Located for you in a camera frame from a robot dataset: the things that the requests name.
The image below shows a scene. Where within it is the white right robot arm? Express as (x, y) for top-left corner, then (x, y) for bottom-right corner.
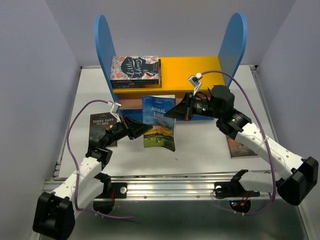
(165, 85), (319, 206)

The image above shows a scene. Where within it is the blue yellow wooden bookshelf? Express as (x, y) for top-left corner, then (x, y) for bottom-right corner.
(94, 12), (248, 120)

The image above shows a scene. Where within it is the Jane Eyre blue book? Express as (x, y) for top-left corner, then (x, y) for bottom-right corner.
(112, 84), (162, 89)

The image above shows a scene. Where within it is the floral pink cover book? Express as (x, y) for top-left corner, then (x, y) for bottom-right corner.
(109, 54), (160, 85)

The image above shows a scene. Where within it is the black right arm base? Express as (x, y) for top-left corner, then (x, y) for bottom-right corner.
(212, 181), (252, 215)

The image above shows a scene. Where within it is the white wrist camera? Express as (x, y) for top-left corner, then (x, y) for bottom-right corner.
(188, 72), (203, 96)
(107, 101), (122, 122)

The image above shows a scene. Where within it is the Tale of Two Cities book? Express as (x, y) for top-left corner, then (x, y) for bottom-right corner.
(226, 136), (257, 158)

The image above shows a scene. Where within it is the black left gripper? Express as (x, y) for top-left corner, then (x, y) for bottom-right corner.
(103, 113), (153, 148)

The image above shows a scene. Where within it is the Edward Tulane brown book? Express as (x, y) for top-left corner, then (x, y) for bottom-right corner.
(111, 58), (162, 87)

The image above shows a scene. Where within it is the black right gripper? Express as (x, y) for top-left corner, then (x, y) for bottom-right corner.
(164, 91), (222, 121)

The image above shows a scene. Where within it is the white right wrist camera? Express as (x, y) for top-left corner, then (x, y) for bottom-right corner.
(188, 72), (203, 96)

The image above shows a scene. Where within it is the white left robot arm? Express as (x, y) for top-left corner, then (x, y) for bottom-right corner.
(32, 114), (152, 240)

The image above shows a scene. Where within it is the purple cable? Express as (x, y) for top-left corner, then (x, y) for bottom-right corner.
(201, 69), (278, 217)
(66, 99), (136, 221)

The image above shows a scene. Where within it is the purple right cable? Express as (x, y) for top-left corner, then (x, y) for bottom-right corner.
(201, 69), (278, 217)

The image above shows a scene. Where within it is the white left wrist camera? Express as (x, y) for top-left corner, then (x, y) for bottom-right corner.
(107, 101), (122, 122)

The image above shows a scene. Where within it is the Three Days to See book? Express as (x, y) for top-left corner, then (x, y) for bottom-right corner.
(88, 112), (118, 148)

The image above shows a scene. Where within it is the Animal Farm book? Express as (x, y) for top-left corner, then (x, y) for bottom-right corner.
(142, 95), (176, 152)

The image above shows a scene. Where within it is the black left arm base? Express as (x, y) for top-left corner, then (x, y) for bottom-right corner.
(93, 182), (128, 215)

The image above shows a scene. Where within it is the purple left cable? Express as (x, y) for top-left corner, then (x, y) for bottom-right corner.
(66, 99), (136, 221)

